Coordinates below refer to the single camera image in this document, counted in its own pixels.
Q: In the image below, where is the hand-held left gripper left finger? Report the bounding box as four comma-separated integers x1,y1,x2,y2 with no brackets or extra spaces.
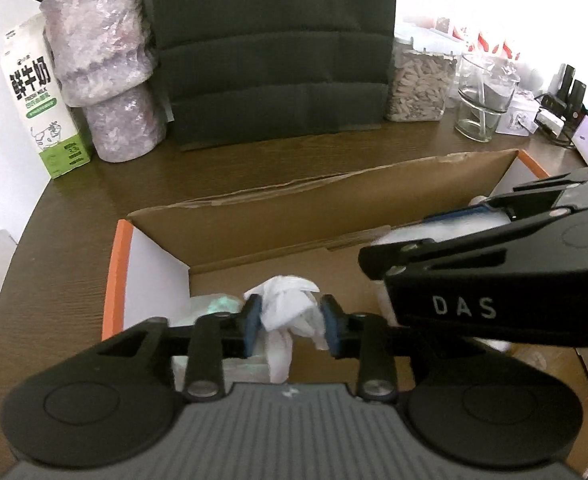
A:
96,295,264,402

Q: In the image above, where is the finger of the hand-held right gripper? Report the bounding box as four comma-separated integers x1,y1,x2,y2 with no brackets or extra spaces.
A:
423,162,588,225
358,207,576,279

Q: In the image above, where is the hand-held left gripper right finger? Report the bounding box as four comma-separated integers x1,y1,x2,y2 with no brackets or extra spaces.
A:
321,295,426,404

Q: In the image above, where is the white tissue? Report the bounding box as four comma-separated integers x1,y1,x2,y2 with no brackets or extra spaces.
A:
244,275,321,383

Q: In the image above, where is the white plastic bottle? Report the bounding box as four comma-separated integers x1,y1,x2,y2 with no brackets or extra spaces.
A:
374,195,512,248

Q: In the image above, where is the orange cardboard box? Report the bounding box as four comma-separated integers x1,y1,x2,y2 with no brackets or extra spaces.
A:
101,149,588,441

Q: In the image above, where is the wooden desktop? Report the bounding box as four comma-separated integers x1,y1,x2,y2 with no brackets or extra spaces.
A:
0,105,588,480

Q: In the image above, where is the white charger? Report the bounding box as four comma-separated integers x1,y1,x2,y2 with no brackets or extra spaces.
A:
535,109,566,137

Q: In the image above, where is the white printed tin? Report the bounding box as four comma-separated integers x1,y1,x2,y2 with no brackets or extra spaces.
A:
496,95,540,137

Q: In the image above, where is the clear glass cup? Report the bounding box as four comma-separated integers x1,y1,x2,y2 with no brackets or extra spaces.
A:
455,54,521,145

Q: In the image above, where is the row of clear drink bottles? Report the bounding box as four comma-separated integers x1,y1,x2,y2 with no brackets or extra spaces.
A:
414,15,525,61

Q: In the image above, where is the clear snack jar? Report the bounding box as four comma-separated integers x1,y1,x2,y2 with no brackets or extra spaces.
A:
385,32,459,123

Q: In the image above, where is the black paper bag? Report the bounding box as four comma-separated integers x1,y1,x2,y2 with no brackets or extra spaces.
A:
148,0,398,153

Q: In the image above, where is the green white milk carton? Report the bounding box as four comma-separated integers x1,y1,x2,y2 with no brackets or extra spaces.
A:
0,15,93,180

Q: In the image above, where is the mottled purple vase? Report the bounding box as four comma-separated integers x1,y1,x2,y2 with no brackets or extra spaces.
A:
40,0,168,163

